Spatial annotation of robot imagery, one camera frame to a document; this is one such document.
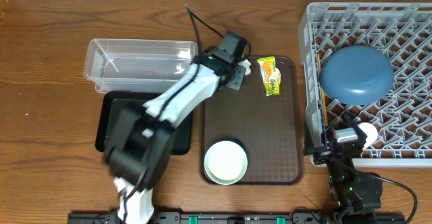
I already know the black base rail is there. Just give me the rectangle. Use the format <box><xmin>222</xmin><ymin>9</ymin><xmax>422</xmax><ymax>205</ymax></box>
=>
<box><xmin>67</xmin><ymin>212</ymin><xmax>405</xmax><ymax>224</ymax></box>

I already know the dark blue plate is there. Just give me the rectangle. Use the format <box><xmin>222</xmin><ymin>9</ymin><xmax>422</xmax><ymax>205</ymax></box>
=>
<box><xmin>319</xmin><ymin>45</ymin><xmax>394</xmax><ymax>105</ymax></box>

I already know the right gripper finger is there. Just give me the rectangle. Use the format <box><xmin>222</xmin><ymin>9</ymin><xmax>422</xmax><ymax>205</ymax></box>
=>
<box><xmin>303</xmin><ymin>124</ymin><xmax>329</xmax><ymax>156</ymax></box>
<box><xmin>344</xmin><ymin>113</ymin><xmax>358</xmax><ymax>129</ymax></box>

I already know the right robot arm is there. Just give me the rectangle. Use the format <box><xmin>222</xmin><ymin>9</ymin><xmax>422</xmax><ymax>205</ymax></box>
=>
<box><xmin>304</xmin><ymin>113</ymin><xmax>383</xmax><ymax>223</ymax></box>

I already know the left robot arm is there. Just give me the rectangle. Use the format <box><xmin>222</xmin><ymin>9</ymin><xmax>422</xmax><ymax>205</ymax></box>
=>
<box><xmin>103</xmin><ymin>32</ymin><xmax>252</xmax><ymax>223</ymax></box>

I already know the brown serving tray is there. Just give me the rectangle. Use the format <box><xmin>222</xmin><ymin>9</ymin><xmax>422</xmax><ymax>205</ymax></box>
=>
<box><xmin>200</xmin><ymin>57</ymin><xmax>304</xmax><ymax>186</ymax></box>

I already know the black tray bin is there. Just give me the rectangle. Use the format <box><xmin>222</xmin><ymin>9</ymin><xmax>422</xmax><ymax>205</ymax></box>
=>
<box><xmin>95</xmin><ymin>91</ymin><xmax>193</xmax><ymax>155</ymax></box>

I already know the wooden chopstick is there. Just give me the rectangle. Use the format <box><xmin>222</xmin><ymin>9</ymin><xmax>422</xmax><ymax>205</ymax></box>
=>
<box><xmin>317</xmin><ymin>54</ymin><xmax>328</xmax><ymax>127</ymax></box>

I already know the pink white cup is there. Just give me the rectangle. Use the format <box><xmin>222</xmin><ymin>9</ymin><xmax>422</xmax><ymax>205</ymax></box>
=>
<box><xmin>358</xmin><ymin>122</ymin><xmax>378</xmax><ymax>150</ymax></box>

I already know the white tissue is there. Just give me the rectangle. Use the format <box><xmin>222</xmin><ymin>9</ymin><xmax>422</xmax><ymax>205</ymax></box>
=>
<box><xmin>238</xmin><ymin>59</ymin><xmax>251</xmax><ymax>76</ymax></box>

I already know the grey dishwasher rack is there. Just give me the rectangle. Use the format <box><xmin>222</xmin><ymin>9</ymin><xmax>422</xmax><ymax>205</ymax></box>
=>
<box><xmin>298</xmin><ymin>3</ymin><xmax>431</xmax><ymax>167</ymax></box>

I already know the mint green bowl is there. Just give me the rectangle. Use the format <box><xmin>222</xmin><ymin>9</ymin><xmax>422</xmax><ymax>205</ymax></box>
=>
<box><xmin>204</xmin><ymin>140</ymin><xmax>248</xmax><ymax>186</ymax></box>

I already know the clear plastic bin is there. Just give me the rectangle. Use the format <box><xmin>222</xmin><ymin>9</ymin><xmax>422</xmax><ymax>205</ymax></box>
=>
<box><xmin>84</xmin><ymin>38</ymin><xmax>198</xmax><ymax>93</ymax></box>

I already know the yellow snack wrapper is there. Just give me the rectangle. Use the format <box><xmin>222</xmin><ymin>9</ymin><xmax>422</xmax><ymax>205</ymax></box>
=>
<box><xmin>257</xmin><ymin>57</ymin><xmax>281</xmax><ymax>96</ymax></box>

